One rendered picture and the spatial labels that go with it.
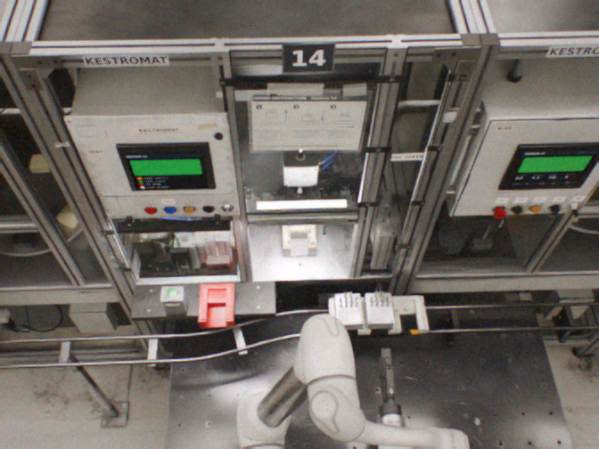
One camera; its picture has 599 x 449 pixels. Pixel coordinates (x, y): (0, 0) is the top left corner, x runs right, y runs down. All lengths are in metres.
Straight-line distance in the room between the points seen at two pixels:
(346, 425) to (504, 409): 1.06
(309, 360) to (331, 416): 0.17
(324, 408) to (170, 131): 0.82
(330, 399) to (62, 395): 2.01
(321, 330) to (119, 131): 0.75
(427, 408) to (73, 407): 1.74
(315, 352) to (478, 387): 1.05
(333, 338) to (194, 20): 0.88
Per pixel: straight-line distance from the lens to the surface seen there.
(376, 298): 2.29
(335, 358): 1.61
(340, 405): 1.55
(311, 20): 1.59
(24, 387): 3.41
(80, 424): 3.25
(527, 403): 2.57
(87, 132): 1.71
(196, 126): 1.64
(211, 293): 2.30
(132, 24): 1.62
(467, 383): 2.53
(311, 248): 2.36
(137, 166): 1.75
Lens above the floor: 2.98
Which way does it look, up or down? 57 degrees down
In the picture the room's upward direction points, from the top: 1 degrees clockwise
